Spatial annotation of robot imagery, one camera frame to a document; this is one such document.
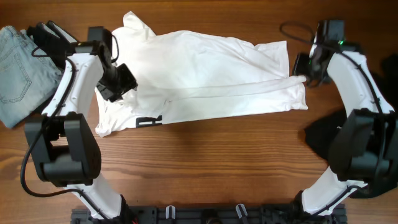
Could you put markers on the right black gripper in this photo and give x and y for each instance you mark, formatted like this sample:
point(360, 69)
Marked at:
point(301, 65)

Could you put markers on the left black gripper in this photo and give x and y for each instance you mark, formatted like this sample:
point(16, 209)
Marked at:
point(129, 82)

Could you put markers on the white t-shirt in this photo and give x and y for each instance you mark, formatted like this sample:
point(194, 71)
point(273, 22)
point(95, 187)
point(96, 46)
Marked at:
point(188, 76)

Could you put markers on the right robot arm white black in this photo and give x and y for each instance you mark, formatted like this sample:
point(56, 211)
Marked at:
point(362, 155)

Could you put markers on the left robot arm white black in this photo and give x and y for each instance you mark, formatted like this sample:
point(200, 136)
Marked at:
point(63, 155)

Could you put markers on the black garment right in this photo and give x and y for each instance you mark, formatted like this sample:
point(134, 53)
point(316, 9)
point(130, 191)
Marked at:
point(320, 133)

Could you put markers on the black folded garment left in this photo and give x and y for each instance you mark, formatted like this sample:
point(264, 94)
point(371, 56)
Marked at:
point(49, 40)

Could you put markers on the light blue jeans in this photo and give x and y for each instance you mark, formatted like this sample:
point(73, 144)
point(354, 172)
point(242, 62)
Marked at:
point(27, 82)

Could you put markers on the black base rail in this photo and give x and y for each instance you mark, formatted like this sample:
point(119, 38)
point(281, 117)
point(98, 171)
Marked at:
point(274, 213)

